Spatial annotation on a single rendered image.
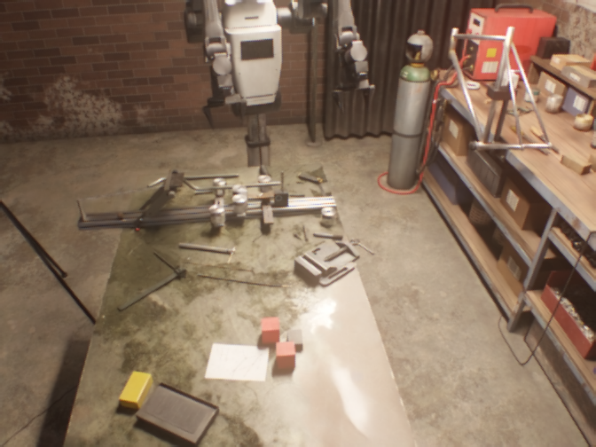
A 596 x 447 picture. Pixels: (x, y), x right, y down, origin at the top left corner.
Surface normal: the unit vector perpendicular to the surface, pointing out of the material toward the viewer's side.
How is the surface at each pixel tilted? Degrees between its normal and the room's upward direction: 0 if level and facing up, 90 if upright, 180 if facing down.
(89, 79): 90
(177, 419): 0
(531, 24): 90
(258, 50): 90
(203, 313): 0
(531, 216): 92
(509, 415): 0
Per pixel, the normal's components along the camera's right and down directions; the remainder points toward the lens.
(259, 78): 0.30, 0.56
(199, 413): 0.00, -0.81
